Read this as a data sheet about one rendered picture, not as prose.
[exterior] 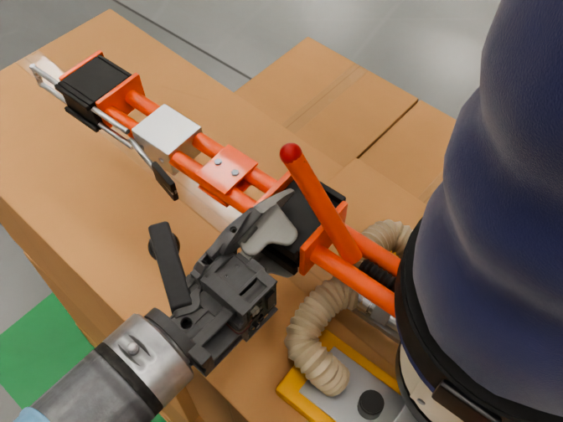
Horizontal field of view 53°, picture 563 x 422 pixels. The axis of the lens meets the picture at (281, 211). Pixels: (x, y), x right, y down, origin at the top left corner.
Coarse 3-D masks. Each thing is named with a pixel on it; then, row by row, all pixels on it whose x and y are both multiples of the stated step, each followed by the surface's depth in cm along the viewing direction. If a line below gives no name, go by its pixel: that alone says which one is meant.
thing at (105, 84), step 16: (80, 64) 79; (96, 64) 78; (112, 64) 78; (64, 80) 77; (80, 80) 77; (96, 80) 77; (112, 80) 77; (128, 80) 77; (96, 96) 75; (112, 96) 76; (128, 112) 80
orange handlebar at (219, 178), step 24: (144, 96) 77; (120, 120) 75; (216, 144) 72; (192, 168) 70; (216, 168) 69; (240, 168) 69; (216, 192) 68; (240, 192) 68; (264, 192) 69; (360, 240) 64; (336, 264) 62; (384, 264) 62; (360, 288) 61; (384, 288) 60
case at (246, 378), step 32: (352, 160) 88; (352, 192) 85; (384, 192) 84; (352, 224) 81; (288, 288) 76; (288, 320) 73; (352, 320) 73; (256, 352) 71; (384, 352) 71; (192, 384) 82; (224, 384) 68; (256, 384) 68; (224, 416) 79; (256, 416) 66; (288, 416) 66
